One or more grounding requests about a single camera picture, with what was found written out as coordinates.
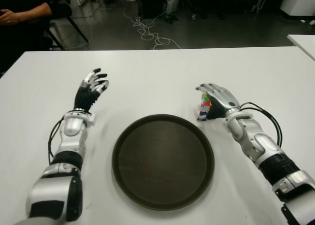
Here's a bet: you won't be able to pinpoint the bystander black clothed body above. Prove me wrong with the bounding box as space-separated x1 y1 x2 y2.
0 0 73 73

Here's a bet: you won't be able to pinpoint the tangled white floor cable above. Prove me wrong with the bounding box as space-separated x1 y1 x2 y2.
123 5 182 50

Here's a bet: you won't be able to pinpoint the black cabinet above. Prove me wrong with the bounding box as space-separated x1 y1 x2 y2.
139 0 168 18

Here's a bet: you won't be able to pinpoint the chrome frame stool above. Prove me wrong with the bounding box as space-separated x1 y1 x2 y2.
251 0 268 14

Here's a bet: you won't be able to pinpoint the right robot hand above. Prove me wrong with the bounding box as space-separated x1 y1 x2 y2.
195 83 241 121

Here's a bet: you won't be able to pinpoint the brown round plate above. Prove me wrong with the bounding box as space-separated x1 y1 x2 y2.
111 113 215 212

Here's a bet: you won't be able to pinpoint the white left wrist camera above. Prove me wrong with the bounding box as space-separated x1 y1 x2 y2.
85 113 96 127

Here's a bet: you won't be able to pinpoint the black office chair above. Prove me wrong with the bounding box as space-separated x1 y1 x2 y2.
44 14 89 51

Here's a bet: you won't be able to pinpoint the bystander bare forearm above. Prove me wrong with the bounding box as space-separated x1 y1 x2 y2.
17 2 53 23

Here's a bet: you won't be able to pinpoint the white side table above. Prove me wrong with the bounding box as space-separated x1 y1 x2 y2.
287 33 315 61

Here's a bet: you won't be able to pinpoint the white slanted cabinet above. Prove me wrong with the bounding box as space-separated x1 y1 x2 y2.
280 0 315 16

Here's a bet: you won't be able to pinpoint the right arm black cables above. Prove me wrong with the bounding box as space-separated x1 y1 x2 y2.
240 101 283 147

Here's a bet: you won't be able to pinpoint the left arm black cables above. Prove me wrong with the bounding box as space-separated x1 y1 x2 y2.
48 119 66 165

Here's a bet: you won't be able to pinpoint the bystander bare hand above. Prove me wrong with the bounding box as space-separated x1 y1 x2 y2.
0 8 22 26

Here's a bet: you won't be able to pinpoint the multicoloured Rubik's cube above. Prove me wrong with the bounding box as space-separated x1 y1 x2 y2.
196 93 213 120

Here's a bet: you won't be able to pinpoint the arm black cables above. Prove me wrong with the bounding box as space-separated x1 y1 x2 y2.
48 119 66 165
240 101 283 147

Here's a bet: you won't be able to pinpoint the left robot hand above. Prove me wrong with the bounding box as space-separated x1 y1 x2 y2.
73 67 110 114

